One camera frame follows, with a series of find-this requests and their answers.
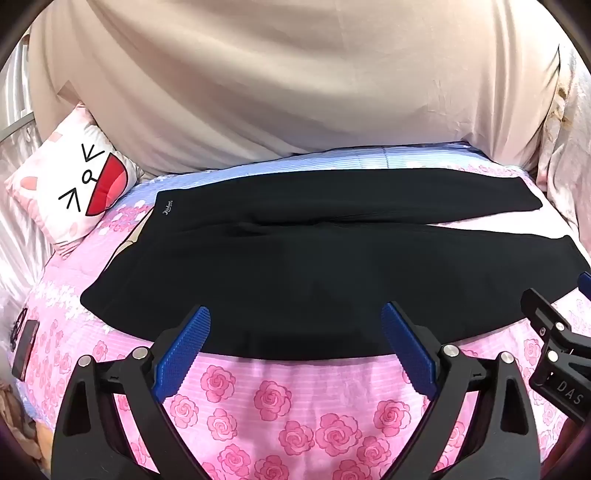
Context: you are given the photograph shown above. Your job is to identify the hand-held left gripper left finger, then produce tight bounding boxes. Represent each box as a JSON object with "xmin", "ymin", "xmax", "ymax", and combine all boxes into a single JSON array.
[{"xmin": 50, "ymin": 305, "xmax": 212, "ymax": 480}]

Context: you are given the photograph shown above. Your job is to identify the metal bed rail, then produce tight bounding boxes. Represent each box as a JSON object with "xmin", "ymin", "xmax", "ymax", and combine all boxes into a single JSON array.
[{"xmin": 0, "ymin": 115, "xmax": 36, "ymax": 139}]

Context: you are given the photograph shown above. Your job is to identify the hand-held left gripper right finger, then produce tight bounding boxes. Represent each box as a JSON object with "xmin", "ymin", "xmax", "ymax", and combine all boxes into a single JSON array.
[{"xmin": 380, "ymin": 301, "xmax": 542, "ymax": 480}]

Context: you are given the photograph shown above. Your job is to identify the beige curtain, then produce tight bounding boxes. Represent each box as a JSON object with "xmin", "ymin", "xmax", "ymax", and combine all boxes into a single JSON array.
[{"xmin": 28, "ymin": 0, "xmax": 561, "ymax": 178}]

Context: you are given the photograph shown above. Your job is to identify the pink rose print blanket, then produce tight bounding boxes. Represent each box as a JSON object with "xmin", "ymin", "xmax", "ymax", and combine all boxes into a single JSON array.
[{"xmin": 9, "ymin": 138, "xmax": 591, "ymax": 480}]

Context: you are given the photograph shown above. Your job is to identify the pale floral cloth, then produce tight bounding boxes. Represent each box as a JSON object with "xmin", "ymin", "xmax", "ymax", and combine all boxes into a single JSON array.
[{"xmin": 536, "ymin": 46, "xmax": 591, "ymax": 259}]

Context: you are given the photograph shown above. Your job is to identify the shiny pink satin cloth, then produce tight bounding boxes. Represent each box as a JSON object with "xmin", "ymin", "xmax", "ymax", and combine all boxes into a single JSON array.
[{"xmin": 0, "ymin": 134, "xmax": 61, "ymax": 333}]

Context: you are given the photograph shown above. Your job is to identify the cartoon face pillow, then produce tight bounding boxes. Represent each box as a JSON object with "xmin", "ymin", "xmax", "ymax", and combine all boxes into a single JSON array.
[{"xmin": 4, "ymin": 102, "xmax": 144, "ymax": 254}]

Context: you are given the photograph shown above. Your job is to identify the black pants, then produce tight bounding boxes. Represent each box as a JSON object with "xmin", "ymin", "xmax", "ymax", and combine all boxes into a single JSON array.
[{"xmin": 79, "ymin": 173, "xmax": 591, "ymax": 361}]

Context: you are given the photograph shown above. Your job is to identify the dark flat device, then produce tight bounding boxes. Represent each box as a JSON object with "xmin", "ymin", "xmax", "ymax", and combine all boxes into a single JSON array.
[{"xmin": 9, "ymin": 318, "xmax": 40, "ymax": 382}]

